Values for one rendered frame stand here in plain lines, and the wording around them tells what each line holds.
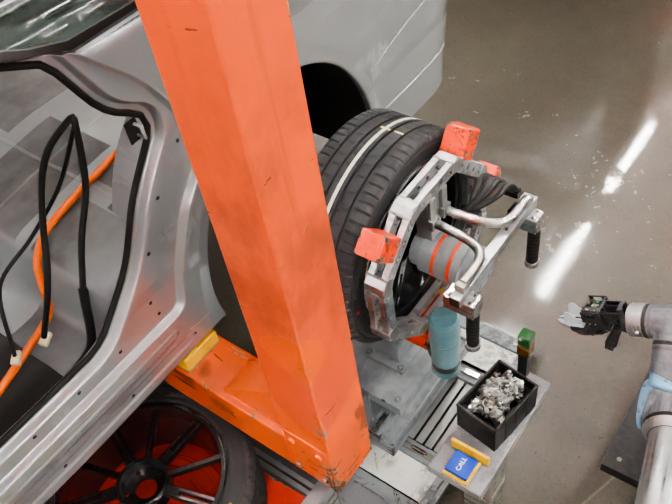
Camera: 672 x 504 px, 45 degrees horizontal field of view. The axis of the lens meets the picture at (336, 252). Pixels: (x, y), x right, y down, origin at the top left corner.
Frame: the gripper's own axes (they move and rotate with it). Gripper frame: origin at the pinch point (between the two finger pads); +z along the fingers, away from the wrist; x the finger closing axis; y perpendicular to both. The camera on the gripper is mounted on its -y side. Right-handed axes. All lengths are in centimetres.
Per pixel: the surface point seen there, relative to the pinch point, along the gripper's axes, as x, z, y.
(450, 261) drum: 10.1, 18.3, 31.2
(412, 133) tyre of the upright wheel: -5, 23, 64
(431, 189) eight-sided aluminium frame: 7, 15, 54
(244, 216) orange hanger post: 70, -2, 96
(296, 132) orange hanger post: 59, -13, 105
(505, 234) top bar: 1.8, 3.9, 33.5
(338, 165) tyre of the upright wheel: 14, 34, 68
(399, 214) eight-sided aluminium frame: 18, 19, 54
